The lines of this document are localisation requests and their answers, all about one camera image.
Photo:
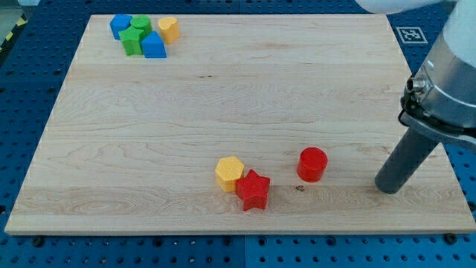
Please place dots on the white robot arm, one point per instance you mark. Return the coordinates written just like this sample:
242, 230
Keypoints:
438, 103

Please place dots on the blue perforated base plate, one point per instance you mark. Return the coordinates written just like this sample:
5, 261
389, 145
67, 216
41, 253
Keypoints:
41, 50

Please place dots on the yellow hexagon block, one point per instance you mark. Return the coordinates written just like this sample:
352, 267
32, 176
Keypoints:
227, 172

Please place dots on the red star block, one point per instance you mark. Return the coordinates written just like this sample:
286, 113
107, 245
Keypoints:
253, 190

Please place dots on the red cylinder block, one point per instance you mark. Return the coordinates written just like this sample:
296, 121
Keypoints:
311, 164

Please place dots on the blue triangle block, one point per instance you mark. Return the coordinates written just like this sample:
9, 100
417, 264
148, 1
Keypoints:
153, 46

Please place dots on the fiducial marker tag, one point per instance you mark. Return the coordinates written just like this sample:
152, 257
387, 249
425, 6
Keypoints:
411, 35

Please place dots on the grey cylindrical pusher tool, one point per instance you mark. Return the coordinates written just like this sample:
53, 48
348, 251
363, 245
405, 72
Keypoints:
403, 162

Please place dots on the green star block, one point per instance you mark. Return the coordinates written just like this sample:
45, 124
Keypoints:
131, 40

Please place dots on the yellow heart block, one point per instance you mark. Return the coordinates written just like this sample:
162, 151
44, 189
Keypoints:
169, 29

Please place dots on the blue cube block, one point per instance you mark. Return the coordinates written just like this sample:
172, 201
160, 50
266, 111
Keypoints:
119, 22

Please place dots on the wooden board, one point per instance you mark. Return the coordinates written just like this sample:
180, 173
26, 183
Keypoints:
131, 144

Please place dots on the green cylinder block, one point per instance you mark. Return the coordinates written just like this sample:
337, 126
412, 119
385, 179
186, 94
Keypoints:
142, 22

